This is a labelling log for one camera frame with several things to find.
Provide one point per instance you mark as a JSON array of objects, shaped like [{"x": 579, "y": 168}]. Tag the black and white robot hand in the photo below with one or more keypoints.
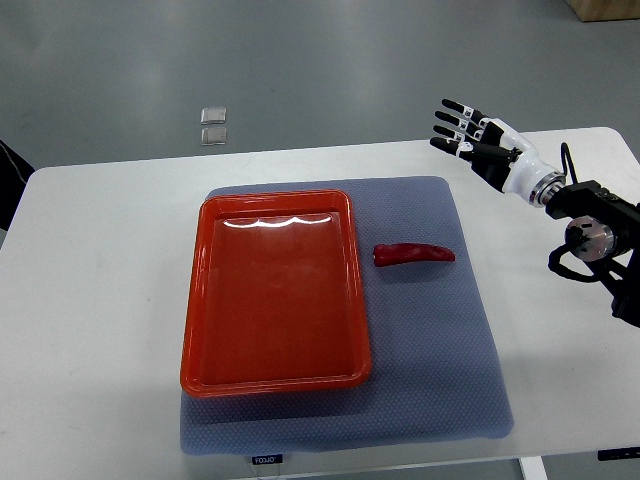
[{"x": 496, "y": 152}]

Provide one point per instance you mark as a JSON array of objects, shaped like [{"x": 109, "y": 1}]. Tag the red pepper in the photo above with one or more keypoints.
[{"x": 385, "y": 255}]

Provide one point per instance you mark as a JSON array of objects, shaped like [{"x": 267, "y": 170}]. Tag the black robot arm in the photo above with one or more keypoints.
[{"x": 601, "y": 243}]

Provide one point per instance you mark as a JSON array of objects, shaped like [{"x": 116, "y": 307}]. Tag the red plastic tray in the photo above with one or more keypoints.
[{"x": 276, "y": 301}]

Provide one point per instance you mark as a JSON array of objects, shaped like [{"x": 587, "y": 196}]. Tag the cardboard box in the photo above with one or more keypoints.
[{"x": 605, "y": 10}]

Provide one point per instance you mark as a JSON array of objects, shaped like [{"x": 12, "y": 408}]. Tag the blue-grey mesh mat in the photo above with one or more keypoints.
[{"x": 436, "y": 374}]

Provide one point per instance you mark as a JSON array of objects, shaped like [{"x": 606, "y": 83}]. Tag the upper silver floor plate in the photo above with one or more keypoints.
[{"x": 213, "y": 115}]

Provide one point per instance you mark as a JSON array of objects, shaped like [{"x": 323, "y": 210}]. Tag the white table leg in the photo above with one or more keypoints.
[{"x": 532, "y": 468}]

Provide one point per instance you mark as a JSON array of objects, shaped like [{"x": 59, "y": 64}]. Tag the black table control panel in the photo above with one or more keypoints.
[{"x": 618, "y": 454}]

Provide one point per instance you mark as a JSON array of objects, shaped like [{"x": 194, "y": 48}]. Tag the black table label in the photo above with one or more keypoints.
[{"x": 269, "y": 459}]

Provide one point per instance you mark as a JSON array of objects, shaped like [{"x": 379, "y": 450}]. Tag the black object at left edge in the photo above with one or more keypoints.
[{"x": 14, "y": 175}]

